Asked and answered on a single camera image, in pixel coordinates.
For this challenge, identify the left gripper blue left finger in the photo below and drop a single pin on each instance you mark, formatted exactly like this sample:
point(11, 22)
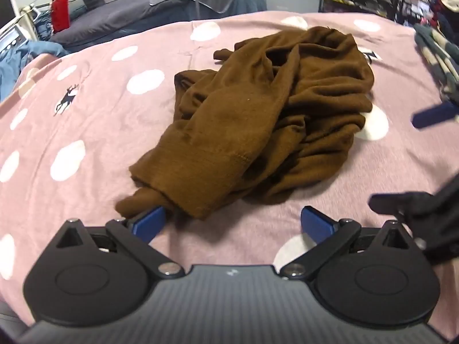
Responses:
point(147, 225)

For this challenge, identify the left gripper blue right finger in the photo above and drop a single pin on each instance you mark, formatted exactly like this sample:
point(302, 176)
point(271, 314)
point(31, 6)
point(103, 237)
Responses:
point(316, 225)

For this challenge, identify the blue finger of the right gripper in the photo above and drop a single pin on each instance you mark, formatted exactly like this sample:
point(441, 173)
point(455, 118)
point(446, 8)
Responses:
point(434, 115)

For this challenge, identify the brown knit sweater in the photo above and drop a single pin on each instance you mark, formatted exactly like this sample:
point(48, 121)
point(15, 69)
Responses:
point(281, 113)

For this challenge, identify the pink polka dot bedsheet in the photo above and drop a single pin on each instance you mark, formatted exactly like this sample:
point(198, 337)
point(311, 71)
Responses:
point(74, 125)

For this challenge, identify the blue garment pile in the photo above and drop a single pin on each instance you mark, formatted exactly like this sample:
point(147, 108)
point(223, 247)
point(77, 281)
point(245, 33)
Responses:
point(13, 61)

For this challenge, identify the red black chair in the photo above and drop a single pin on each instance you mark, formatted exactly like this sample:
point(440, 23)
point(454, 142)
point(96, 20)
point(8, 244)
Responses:
point(64, 12)

